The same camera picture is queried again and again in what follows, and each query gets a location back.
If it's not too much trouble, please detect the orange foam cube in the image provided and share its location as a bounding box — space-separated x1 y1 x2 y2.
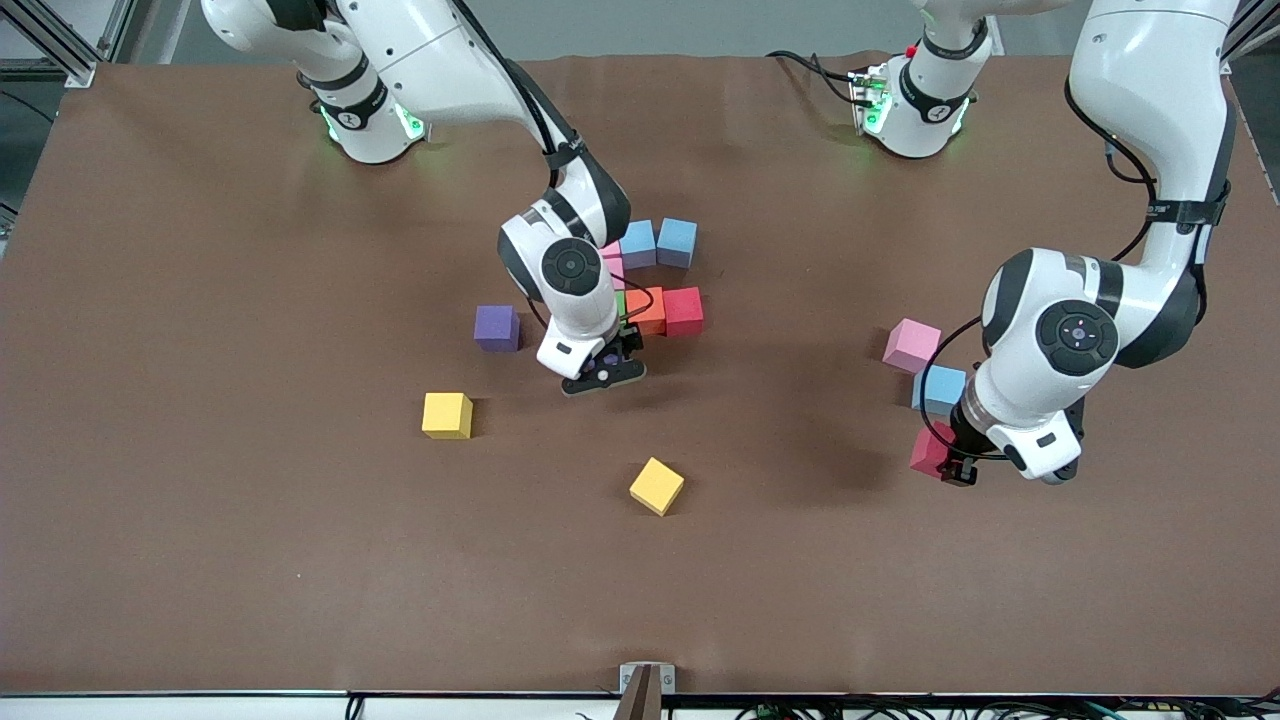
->
625 287 667 337

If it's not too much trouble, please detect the aluminium frame profile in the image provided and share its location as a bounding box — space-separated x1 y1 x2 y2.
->
98 0 138 63
1197 0 1280 78
0 0 98 89

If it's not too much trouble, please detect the black arm base cable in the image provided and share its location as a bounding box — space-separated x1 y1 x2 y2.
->
765 48 866 106

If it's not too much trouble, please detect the large table mat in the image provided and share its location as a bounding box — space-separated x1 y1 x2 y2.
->
0 50 1280 698

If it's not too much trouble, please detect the red foam cube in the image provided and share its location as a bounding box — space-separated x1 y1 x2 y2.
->
909 420 963 480
663 287 705 338

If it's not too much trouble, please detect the blue foam cube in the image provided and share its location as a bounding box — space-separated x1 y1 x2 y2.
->
911 365 969 416
620 220 659 271
656 218 699 270

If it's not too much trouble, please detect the yellow foam cube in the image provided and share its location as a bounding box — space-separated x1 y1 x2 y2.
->
421 392 474 441
629 457 686 517

